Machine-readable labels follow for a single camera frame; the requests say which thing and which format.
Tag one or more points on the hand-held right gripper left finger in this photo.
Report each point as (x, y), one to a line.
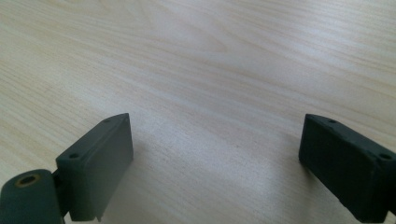
(93, 168)

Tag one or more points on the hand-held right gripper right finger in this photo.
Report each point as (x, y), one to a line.
(348, 168)

